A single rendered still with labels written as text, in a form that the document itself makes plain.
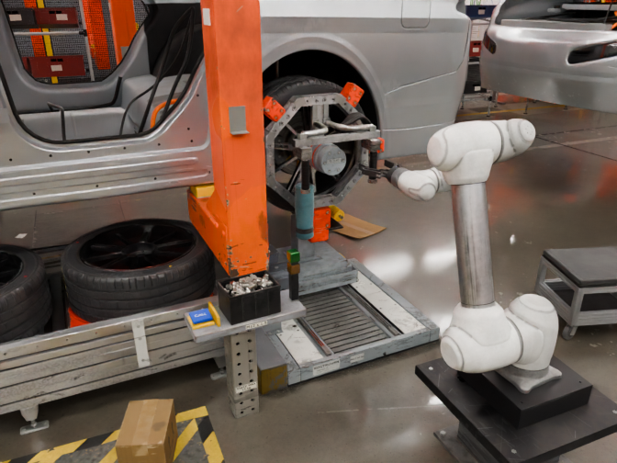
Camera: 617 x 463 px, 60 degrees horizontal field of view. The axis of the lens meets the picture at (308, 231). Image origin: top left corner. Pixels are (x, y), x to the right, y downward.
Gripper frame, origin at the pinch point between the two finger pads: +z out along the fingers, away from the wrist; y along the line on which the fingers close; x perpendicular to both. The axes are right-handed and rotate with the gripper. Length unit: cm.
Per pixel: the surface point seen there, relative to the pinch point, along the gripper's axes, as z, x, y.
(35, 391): -13, -65, -152
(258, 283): -36, -27, -70
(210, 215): 8, -15, -75
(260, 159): -21, 15, -62
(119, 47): 253, 34, -74
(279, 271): -3, -43, -48
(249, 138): -21, 24, -66
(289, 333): -5, -75, -45
